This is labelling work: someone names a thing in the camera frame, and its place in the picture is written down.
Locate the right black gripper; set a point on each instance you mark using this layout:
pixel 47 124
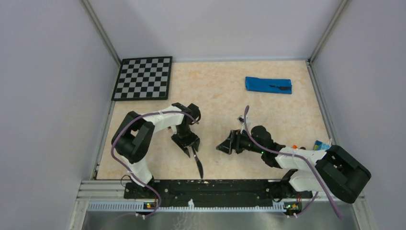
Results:
pixel 226 146

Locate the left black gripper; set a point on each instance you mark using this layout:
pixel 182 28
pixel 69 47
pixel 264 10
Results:
pixel 194 139

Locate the silver table knife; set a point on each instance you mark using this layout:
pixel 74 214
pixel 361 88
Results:
pixel 198 163

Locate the blue cloth napkin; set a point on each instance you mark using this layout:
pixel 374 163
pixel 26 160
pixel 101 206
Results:
pixel 262 85

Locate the dark metal fork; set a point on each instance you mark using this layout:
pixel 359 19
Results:
pixel 282 88

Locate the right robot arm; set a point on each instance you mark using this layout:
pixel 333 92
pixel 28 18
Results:
pixel 342 174

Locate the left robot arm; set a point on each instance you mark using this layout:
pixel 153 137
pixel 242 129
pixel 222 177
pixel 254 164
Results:
pixel 131 141

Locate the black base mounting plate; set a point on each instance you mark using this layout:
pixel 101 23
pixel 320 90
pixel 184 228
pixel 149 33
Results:
pixel 215 193

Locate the black white checkerboard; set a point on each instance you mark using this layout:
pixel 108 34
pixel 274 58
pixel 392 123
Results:
pixel 143 78

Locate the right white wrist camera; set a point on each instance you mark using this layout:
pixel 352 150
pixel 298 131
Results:
pixel 241 120

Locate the white toothed cable rail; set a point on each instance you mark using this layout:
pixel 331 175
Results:
pixel 136 206

